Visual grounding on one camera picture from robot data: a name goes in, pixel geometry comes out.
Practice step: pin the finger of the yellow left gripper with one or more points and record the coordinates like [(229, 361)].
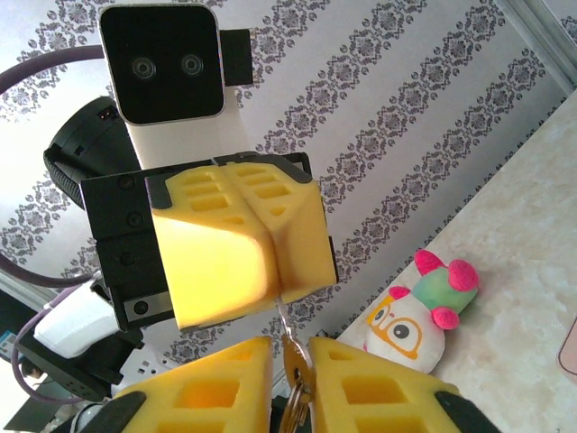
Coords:
[(212, 266), (302, 243)]

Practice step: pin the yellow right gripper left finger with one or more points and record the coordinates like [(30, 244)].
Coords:
[(212, 397)]

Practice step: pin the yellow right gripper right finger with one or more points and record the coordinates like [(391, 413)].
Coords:
[(374, 397)]

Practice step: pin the pink box with couple picture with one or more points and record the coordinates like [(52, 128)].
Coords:
[(569, 347)]

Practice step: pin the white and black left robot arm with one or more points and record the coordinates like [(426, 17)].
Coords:
[(67, 325)]

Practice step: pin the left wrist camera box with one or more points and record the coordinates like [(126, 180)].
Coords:
[(162, 63)]

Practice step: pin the aluminium corner post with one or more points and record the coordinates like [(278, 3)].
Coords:
[(556, 49)]

